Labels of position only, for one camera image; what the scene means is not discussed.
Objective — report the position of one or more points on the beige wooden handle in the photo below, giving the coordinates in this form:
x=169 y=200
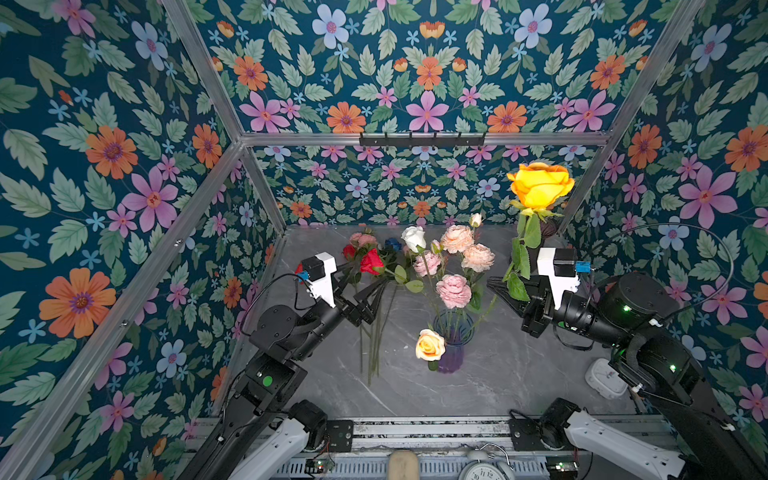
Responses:
x=403 y=465

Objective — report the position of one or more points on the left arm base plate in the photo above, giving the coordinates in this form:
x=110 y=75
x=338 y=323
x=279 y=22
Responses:
x=335 y=436

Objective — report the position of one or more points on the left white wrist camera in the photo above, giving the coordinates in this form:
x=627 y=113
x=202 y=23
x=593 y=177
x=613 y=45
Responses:
x=316 y=273

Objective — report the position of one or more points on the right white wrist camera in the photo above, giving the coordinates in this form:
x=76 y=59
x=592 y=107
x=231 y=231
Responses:
x=562 y=268

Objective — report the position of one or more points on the white round device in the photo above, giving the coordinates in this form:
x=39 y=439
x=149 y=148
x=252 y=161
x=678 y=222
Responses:
x=605 y=380

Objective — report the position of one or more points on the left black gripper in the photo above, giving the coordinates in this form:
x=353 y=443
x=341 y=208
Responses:
x=357 y=313

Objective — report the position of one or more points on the red rose stem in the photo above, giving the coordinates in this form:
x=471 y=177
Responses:
x=397 y=266

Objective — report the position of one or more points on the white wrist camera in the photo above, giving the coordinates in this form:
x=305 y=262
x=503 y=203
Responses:
x=562 y=268
x=316 y=273

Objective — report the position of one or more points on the aluminium mounting rail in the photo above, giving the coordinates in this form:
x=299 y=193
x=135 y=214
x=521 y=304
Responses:
x=440 y=434

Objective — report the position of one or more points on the orange yellow rose stem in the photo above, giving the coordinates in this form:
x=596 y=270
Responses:
x=537 y=187

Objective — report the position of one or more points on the mixed flower bunch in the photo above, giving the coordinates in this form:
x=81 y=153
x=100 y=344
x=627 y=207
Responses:
x=318 y=315

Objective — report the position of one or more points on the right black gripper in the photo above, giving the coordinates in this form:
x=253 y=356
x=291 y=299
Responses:
x=538 y=312

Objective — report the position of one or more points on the black hook rail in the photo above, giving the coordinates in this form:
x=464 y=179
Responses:
x=411 y=139

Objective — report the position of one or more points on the dark purple glass vase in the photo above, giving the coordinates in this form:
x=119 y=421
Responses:
x=548 y=228

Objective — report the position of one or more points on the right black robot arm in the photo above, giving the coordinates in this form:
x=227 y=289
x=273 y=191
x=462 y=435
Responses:
x=630 y=319

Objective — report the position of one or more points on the cream yellow rose stem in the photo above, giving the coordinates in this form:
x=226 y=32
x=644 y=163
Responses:
x=430 y=347

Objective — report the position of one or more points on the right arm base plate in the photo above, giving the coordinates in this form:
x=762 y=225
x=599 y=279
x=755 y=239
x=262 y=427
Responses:
x=531 y=434

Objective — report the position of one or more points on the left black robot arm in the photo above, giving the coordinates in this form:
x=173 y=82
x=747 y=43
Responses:
x=260 y=427

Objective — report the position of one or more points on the peach peony flower stem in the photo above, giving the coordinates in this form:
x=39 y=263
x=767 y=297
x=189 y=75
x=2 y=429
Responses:
x=474 y=259

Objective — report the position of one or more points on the pink peony flower stem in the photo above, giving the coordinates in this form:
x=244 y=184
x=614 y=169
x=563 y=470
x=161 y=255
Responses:
x=452 y=289

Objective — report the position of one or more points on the blue purple glass vase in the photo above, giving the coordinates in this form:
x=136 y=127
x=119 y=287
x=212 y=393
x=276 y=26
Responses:
x=453 y=345

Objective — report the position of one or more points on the white alarm clock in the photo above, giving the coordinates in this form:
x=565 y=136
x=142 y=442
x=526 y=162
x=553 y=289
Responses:
x=480 y=466

